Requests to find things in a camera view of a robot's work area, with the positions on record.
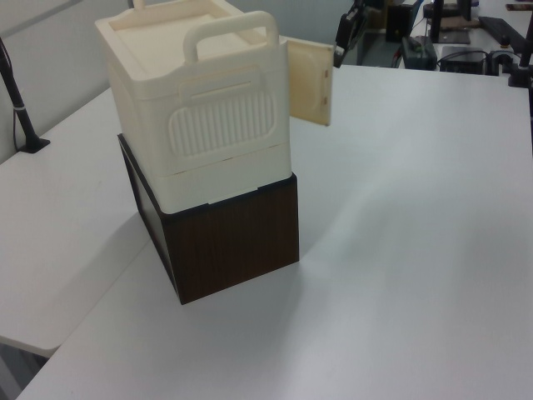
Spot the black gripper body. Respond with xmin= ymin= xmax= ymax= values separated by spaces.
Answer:
xmin=335 ymin=0 xmax=369 ymax=51

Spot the cream plastic cabinet door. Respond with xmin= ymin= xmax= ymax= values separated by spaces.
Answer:
xmin=286 ymin=37 xmax=335 ymax=128

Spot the cream plastic cabinet body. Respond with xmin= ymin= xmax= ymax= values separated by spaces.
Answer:
xmin=94 ymin=0 xmax=291 ymax=216

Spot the black power unit green label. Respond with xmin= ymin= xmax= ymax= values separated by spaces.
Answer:
xmin=400 ymin=35 xmax=439 ymax=70

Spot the black monitor stand with base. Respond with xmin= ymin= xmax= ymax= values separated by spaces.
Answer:
xmin=423 ymin=0 xmax=476 ymax=46

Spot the black rectangular equipment box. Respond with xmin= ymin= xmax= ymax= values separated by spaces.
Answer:
xmin=439 ymin=45 xmax=489 ymax=75

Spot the dark brown wooden box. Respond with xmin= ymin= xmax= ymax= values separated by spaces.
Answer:
xmin=117 ymin=132 xmax=301 ymax=307

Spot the black camera stand pole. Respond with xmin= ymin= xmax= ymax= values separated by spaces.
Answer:
xmin=0 ymin=36 xmax=52 ymax=154

